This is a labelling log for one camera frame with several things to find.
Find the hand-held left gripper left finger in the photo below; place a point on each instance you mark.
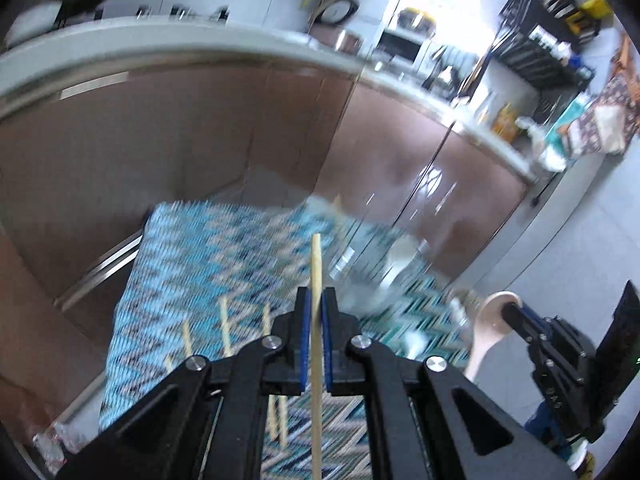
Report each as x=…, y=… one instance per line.
x=302, y=345

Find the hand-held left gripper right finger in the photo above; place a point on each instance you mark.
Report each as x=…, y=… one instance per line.
x=330, y=345

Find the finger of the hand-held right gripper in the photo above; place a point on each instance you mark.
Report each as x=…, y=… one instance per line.
x=522, y=320

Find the wooden chopstick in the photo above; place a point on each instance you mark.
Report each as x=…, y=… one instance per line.
x=168, y=364
x=268, y=317
x=187, y=337
x=337, y=205
x=317, y=270

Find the white ceramic spoon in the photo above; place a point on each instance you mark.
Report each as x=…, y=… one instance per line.
x=401, y=256

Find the person's right hand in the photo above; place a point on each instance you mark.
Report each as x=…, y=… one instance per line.
x=547, y=425

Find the zigzag knitted cloth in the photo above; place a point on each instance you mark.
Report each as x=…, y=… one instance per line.
x=200, y=260

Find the yellow bottle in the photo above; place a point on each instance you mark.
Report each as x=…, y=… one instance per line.
x=504, y=120

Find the teal packet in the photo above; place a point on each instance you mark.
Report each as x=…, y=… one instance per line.
x=567, y=120

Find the patterned hanging cloth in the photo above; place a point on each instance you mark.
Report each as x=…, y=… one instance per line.
x=605, y=115

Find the brown kitchen cabinet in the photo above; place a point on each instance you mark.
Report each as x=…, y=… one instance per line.
x=175, y=130

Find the clear plastic bag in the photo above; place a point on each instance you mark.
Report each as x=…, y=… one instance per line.
x=55, y=442

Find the black storage rack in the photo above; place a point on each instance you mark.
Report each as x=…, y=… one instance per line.
x=545, y=40

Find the white microwave oven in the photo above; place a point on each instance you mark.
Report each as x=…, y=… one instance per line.
x=400, y=47

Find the round wall clock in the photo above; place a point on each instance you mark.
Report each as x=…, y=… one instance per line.
x=336, y=11

